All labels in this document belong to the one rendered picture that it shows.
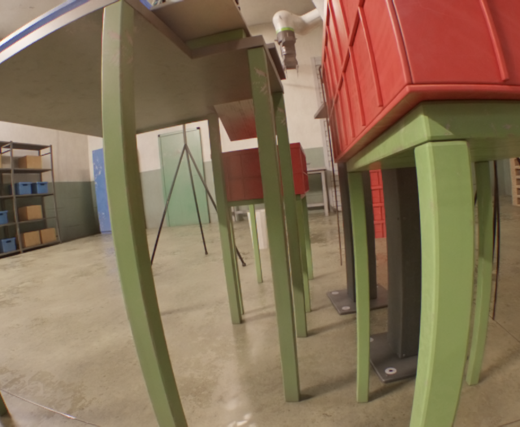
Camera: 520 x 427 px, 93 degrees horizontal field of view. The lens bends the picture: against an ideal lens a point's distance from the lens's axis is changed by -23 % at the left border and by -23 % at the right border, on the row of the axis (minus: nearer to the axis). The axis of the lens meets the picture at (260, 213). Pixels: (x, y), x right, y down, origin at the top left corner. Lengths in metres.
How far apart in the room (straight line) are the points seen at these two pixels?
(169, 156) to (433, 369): 7.04
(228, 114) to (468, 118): 1.24
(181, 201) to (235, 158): 5.64
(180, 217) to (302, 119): 3.29
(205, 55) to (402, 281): 0.81
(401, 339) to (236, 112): 1.06
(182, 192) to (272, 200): 6.29
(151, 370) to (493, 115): 0.55
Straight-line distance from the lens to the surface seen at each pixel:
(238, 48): 0.81
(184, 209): 6.99
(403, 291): 0.97
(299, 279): 1.18
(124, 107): 0.51
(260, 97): 0.76
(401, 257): 0.94
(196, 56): 0.84
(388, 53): 0.21
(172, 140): 7.15
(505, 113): 0.23
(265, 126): 0.75
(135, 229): 0.49
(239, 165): 1.41
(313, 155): 6.45
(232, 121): 1.42
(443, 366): 0.24
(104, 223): 7.62
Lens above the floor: 0.58
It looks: 4 degrees down
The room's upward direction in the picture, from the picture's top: 6 degrees counter-clockwise
